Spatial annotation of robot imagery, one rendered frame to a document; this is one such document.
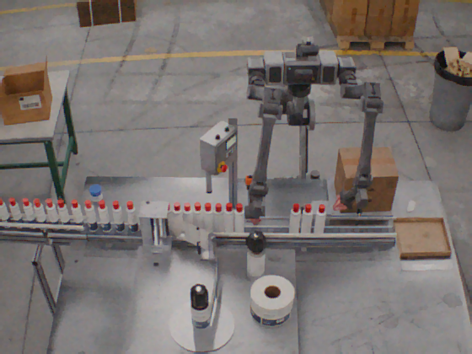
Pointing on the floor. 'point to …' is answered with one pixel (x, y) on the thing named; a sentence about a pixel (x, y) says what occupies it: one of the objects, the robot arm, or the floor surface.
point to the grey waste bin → (449, 104)
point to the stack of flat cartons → (105, 12)
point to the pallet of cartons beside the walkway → (372, 22)
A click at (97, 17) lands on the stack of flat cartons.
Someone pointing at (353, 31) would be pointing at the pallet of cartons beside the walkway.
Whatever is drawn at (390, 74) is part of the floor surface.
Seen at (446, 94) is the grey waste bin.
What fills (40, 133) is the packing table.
